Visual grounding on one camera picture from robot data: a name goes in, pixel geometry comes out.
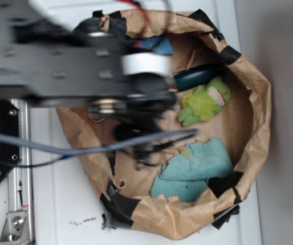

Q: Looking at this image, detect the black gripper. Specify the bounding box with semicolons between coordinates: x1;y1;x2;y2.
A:
87;52;177;169

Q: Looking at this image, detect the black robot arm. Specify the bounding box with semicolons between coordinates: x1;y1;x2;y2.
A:
0;1;176;126

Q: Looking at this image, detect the dark teal oval object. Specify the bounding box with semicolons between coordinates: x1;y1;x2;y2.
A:
174;64;224;91

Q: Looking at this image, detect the green plush frog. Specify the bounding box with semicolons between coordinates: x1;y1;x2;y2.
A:
177;76;231;127

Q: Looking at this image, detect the blue sponge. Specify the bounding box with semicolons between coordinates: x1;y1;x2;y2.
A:
134;36;173;56

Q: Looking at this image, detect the light teal towel cloth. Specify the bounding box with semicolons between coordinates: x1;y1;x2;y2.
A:
150;138;233;202

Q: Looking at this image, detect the brown paper bag bin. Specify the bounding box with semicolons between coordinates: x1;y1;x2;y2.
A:
56;8;272;241

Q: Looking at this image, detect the grey cable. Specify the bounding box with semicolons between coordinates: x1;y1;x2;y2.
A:
0;128;198;157

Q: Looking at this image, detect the aluminium frame rail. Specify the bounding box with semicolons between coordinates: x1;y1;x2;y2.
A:
8;99;35;244

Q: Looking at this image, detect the metal corner bracket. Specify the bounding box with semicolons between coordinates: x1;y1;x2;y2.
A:
0;211;32;245

